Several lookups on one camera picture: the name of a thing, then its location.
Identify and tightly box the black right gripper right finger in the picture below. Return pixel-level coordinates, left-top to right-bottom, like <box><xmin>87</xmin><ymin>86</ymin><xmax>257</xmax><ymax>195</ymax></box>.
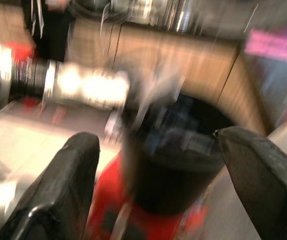
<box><xmin>213</xmin><ymin>125</ymin><xmax>287</xmax><ymax>240</ymax></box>

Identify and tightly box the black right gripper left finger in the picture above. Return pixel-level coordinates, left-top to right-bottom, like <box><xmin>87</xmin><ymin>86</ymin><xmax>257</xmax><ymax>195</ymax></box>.
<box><xmin>0</xmin><ymin>131</ymin><xmax>101</xmax><ymax>240</ymax></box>

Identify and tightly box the red plastic stool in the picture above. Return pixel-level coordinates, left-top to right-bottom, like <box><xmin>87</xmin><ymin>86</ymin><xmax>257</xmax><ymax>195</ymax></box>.
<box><xmin>85</xmin><ymin>149</ymin><xmax>209</xmax><ymax>240</ymax></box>

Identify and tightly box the black round laundry bucket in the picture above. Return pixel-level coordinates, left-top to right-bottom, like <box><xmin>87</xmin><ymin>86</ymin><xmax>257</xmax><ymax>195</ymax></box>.
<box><xmin>122</xmin><ymin>93</ymin><xmax>236</xmax><ymax>216</ymax></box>

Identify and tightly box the pink sheet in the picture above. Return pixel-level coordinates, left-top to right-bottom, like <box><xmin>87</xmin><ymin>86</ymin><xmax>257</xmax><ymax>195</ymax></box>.
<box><xmin>243</xmin><ymin>27</ymin><xmax>287</xmax><ymax>64</ymax></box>

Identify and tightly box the light wooden cabinet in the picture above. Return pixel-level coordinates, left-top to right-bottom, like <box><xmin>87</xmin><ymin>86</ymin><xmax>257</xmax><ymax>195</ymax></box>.
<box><xmin>68</xmin><ymin>19</ymin><xmax>268</xmax><ymax>137</ymax></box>

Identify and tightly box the person in black trousers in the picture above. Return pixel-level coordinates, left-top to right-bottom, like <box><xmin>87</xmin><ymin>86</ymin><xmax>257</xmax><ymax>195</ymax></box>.
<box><xmin>20</xmin><ymin>0</ymin><xmax>75</xmax><ymax>63</ymax></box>

